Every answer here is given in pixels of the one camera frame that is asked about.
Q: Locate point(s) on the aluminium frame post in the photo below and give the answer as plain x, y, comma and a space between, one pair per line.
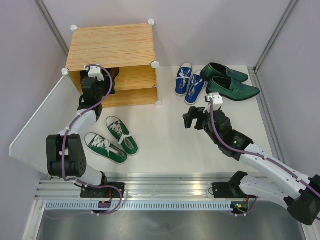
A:
40, 4
276, 33

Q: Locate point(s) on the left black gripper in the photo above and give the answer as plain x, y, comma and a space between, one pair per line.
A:
103, 83

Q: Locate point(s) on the green sneaker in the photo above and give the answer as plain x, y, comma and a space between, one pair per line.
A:
121, 133
104, 148

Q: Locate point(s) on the green loafer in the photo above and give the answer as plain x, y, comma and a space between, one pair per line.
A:
231, 89
218, 70

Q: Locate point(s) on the right aluminium frame post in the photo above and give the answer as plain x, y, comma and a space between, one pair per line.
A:
276, 33

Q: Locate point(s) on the green loafer rear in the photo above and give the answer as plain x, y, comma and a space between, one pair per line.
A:
218, 70

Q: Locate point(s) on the aluminium mounting rail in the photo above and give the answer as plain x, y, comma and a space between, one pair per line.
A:
142, 186

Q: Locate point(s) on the white translucent cabinet door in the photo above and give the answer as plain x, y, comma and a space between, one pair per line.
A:
53, 115

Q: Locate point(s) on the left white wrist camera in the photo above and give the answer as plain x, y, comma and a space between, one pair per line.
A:
95, 71

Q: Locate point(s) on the green sneaker upper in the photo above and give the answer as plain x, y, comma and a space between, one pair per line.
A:
121, 133

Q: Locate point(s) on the black patent shoe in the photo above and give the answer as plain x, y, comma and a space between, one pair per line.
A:
83, 75
114, 72

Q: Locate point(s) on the blue sneaker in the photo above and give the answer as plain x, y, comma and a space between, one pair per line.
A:
183, 78
196, 85

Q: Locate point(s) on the left aluminium frame post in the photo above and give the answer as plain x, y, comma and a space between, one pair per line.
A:
40, 4

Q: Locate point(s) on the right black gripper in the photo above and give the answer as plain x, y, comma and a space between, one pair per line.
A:
194, 112

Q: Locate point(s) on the green sneaker lower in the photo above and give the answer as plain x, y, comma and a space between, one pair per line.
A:
104, 148

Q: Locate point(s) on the green loafer front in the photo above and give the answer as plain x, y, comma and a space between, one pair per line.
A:
231, 89

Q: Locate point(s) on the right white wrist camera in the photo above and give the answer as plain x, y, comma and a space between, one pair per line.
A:
214, 100

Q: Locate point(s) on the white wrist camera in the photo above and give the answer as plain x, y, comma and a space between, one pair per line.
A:
95, 71
214, 100

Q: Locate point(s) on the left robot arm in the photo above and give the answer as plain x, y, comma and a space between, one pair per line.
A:
65, 153

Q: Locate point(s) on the wooden two-shelf shoe cabinet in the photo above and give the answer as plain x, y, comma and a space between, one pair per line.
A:
129, 48

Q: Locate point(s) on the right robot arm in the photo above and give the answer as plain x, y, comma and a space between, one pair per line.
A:
298, 193

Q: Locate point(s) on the white slotted cable duct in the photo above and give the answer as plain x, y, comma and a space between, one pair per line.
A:
132, 205

